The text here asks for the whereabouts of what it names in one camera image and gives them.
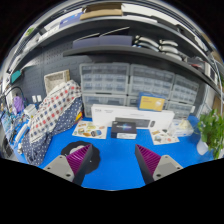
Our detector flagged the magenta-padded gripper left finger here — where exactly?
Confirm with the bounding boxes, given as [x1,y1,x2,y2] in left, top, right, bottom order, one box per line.
[43,143,94,187]

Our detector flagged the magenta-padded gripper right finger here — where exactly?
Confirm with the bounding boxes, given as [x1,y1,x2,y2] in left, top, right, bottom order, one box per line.
[134,143,184,185]

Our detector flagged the colourful sticker sheet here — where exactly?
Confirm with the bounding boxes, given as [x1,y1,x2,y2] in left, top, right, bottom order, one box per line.
[149,128,180,146]
[72,120,108,140]

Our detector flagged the small black box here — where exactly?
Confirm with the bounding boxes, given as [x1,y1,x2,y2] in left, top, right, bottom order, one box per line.
[110,120,138,140]

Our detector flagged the navy polka dot cloth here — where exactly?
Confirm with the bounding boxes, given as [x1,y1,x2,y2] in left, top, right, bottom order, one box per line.
[21,96,84,167]

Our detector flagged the white and blue tissue box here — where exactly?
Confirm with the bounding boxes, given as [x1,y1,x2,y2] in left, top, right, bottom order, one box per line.
[169,118,194,138]

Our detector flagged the long white keyboard box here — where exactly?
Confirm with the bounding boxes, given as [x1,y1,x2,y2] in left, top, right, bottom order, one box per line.
[90,103,175,129]

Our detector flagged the yellow and blue box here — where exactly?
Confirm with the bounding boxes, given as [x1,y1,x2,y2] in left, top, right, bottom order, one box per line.
[137,92,167,112]

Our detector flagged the red blue checkered cloth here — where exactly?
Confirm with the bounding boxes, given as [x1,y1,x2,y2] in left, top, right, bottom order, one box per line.
[29,79,83,144]

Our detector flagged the green plant in white pot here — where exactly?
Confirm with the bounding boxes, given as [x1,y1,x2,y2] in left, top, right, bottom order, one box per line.
[195,108,224,160]

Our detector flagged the beige woven basket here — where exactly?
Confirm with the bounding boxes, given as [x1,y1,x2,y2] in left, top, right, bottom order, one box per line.
[43,69,71,94]

